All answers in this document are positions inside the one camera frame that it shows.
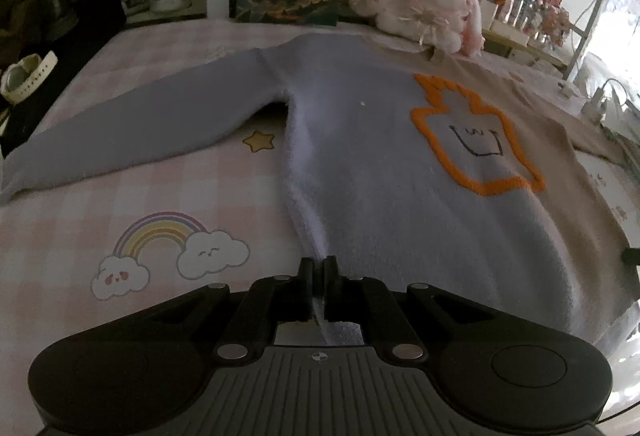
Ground pink checked bed sheet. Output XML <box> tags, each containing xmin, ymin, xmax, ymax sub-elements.
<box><xmin>1</xmin><ymin>21</ymin><xmax>624</xmax><ymax>435</ymax></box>

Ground white pink plush bunny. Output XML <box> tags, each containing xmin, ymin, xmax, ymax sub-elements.
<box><xmin>348</xmin><ymin>0</ymin><xmax>484</xmax><ymax>56</ymax></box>

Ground lavender and beige sweater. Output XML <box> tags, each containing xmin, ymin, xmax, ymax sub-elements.
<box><xmin>1</xmin><ymin>34</ymin><xmax>639</xmax><ymax>352</ymax></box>

